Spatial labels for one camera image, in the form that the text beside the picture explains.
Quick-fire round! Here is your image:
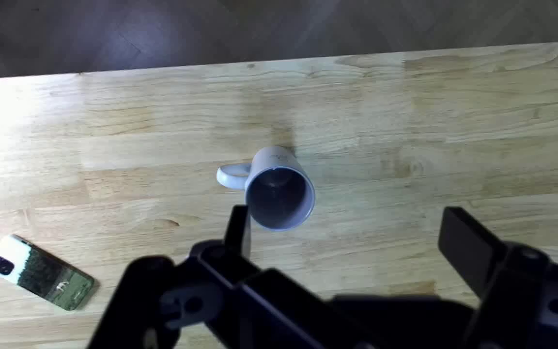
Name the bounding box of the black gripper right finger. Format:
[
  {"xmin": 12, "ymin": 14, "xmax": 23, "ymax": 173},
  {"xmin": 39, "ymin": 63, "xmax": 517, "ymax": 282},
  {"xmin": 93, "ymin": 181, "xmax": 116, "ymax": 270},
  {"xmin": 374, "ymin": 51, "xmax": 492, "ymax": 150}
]
[{"xmin": 438, "ymin": 206, "xmax": 558, "ymax": 349}]

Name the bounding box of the white ceramic mug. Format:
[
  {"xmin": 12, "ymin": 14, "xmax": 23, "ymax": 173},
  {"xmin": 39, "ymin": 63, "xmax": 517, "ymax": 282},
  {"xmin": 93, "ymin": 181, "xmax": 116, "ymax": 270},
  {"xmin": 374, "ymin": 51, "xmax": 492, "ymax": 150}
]
[{"xmin": 215, "ymin": 146, "xmax": 318, "ymax": 231}]

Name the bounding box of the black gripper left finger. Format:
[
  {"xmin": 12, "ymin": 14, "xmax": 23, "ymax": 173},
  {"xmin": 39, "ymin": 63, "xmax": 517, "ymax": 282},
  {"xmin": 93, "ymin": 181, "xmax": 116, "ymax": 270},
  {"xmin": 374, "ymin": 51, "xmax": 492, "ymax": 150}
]
[{"xmin": 85, "ymin": 204, "xmax": 333, "ymax": 349}]

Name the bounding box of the smartphone with white case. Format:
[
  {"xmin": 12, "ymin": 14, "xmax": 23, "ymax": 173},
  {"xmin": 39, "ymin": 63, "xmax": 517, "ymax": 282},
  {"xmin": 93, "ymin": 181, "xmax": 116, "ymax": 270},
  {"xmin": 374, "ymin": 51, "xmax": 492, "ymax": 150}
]
[{"xmin": 0, "ymin": 233, "xmax": 101, "ymax": 313}]

